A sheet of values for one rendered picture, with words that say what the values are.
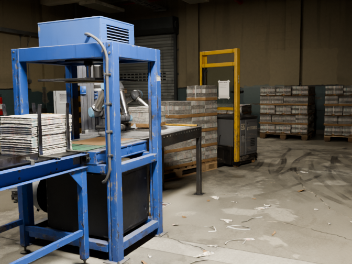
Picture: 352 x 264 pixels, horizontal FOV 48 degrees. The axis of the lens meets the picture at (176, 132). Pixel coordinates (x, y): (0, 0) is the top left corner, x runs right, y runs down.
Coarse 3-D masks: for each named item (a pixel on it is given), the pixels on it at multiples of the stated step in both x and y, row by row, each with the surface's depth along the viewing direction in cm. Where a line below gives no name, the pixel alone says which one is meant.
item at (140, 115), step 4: (132, 108) 449; (136, 108) 447; (140, 108) 444; (144, 108) 442; (132, 112) 450; (136, 112) 448; (140, 112) 445; (144, 112) 443; (148, 112) 441; (136, 116) 448; (140, 116) 445; (144, 116) 443; (148, 116) 441; (132, 120) 451; (136, 120) 448; (140, 120) 446; (144, 120) 444; (148, 120) 441
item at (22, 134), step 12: (12, 120) 257; (24, 120) 252; (36, 120) 252; (48, 120) 262; (60, 120) 272; (0, 132) 262; (12, 132) 257; (24, 132) 253; (36, 132) 253; (48, 132) 264; (60, 132) 273; (12, 144) 258; (24, 144) 253; (36, 144) 254; (48, 144) 263; (60, 144) 273; (12, 156) 259
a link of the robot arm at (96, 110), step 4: (100, 96) 435; (100, 100) 437; (96, 104) 442; (100, 104) 441; (92, 108) 445; (96, 108) 444; (100, 108) 446; (88, 112) 452; (92, 112) 444; (96, 112) 446; (100, 112) 449; (92, 116) 447; (96, 116) 450; (100, 116) 454
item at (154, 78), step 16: (160, 80) 329; (160, 96) 330; (160, 112) 330; (160, 128) 332; (160, 144) 332; (160, 160) 333; (160, 176) 334; (160, 192) 335; (160, 208) 336; (160, 224) 337
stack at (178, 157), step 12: (168, 120) 536; (180, 120) 553; (192, 120) 573; (204, 132) 593; (180, 144) 556; (192, 144) 575; (168, 156) 540; (180, 156) 557; (192, 156) 576; (204, 156) 596; (180, 168) 559; (204, 168) 597
